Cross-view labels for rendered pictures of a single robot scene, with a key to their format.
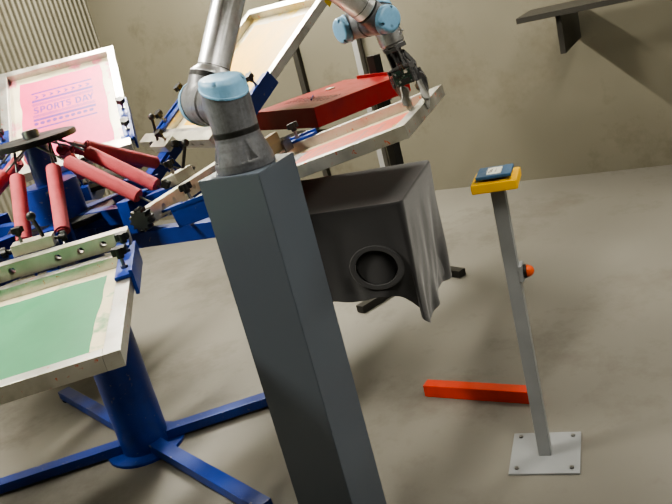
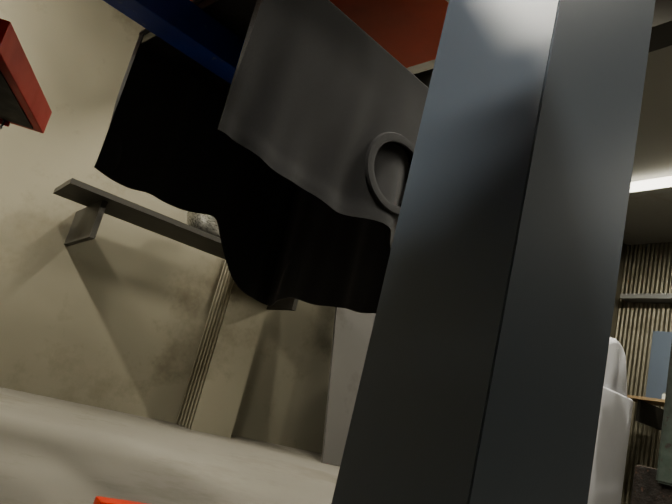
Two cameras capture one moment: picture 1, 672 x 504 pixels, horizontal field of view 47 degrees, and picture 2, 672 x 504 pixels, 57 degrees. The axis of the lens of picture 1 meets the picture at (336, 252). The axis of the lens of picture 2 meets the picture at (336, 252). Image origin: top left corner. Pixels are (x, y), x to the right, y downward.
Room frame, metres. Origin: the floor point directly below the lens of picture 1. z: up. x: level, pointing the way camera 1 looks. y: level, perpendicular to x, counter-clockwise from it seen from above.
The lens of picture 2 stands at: (1.78, 0.85, 0.33)
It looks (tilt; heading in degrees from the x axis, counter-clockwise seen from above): 14 degrees up; 296
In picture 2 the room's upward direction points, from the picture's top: 14 degrees clockwise
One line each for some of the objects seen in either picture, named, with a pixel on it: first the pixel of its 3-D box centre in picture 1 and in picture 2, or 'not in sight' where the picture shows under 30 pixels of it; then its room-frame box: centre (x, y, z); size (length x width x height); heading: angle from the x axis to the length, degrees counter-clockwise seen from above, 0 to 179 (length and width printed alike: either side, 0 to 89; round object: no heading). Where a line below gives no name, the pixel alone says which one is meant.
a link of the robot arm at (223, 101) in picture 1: (226, 101); not in sight; (1.92, 0.17, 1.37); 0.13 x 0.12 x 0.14; 28
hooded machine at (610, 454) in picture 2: not in sight; (572, 419); (2.08, -5.45, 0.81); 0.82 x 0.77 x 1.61; 60
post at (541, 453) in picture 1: (522, 323); not in sight; (2.12, -0.50, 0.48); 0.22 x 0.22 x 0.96; 68
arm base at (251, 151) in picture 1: (240, 147); not in sight; (1.91, 0.16, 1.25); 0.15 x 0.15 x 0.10
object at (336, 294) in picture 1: (339, 262); (335, 136); (2.25, 0.00, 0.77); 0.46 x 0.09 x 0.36; 68
